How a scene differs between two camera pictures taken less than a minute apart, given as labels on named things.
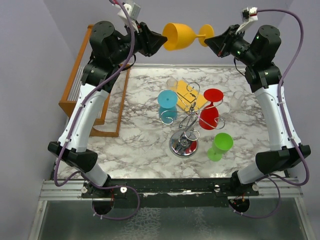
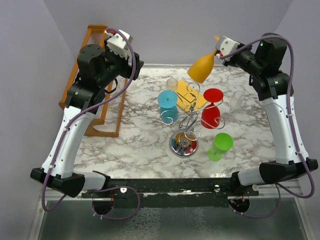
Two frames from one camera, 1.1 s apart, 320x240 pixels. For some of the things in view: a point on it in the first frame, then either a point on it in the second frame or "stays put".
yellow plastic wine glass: x=180 y=37 -> x=201 y=68
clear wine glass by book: x=172 y=84 stays put
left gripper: x=150 y=41 -> x=127 y=71
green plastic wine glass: x=222 y=143 stays put
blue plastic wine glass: x=167 y=100 stays put
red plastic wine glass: x=209 y=115 stays put
